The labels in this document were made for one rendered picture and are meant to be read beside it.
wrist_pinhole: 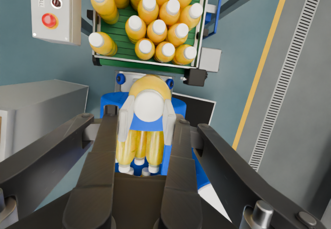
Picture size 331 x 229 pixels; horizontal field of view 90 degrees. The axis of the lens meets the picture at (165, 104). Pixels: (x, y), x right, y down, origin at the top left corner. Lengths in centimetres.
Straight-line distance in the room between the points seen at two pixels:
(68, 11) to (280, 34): 199
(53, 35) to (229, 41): 159
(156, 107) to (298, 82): 227
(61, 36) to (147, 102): 45
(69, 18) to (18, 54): 139
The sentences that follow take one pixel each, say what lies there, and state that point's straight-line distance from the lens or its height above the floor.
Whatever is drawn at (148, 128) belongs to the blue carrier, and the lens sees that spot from 45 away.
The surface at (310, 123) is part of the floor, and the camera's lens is 268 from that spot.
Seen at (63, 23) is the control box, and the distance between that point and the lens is 61.
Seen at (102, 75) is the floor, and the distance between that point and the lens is 170.
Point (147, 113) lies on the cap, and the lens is 21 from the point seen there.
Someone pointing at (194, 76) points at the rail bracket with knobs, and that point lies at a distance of 69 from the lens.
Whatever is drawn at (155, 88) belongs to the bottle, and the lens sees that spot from 24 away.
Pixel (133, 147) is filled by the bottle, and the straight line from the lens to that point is 58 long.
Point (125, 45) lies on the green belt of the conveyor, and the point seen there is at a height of 90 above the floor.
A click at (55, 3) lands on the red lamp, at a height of 111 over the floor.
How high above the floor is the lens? 166
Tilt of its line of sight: 75 degrees down
